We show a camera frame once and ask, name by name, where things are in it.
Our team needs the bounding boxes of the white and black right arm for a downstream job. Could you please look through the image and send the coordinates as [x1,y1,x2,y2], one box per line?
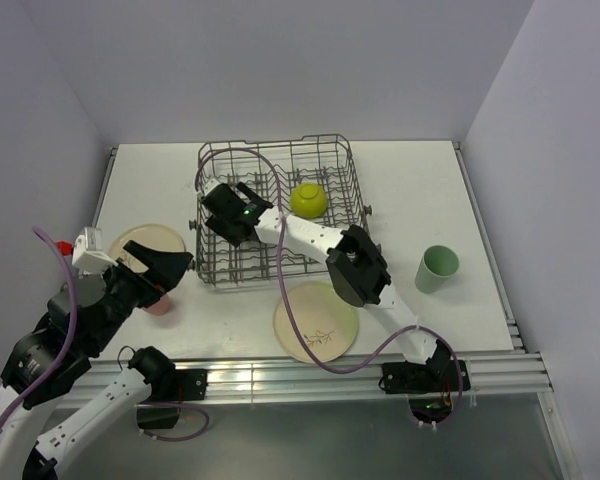
[198,179,462,390]

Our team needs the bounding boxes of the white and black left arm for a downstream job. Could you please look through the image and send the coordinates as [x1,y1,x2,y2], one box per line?
[0,241,193,479]

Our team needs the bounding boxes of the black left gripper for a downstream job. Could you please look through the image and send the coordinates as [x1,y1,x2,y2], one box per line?
[87,238,192,351]

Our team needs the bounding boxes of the large pink green plate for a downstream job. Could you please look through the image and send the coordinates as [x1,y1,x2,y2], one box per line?
[273,281,359,363]

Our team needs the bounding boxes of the lime green bowl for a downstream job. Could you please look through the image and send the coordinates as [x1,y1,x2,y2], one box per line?
[290,183,328,219]

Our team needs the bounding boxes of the aluminium rail frame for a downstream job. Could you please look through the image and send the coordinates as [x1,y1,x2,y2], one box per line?
[34,349,581,480]

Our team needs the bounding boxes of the pale green cup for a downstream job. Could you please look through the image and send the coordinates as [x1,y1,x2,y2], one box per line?
[415,245,460,294]

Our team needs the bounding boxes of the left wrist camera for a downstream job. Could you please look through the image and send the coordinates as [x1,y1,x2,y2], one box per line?
[56,227,116,274]

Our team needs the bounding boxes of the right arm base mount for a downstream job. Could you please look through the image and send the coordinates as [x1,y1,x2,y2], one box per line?
[378,359,471,426]

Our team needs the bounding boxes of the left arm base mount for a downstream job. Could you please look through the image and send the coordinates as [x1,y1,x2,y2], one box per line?
[136,368,211,443]

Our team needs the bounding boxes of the small cream plate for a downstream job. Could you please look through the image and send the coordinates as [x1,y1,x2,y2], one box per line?
[108,224,186,273]

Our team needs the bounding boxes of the grey wire dish rack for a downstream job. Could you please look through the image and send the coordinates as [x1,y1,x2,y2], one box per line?
[188,132,384,291]

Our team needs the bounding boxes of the pink cup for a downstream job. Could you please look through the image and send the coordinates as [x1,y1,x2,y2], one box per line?
[143,294,172,316]

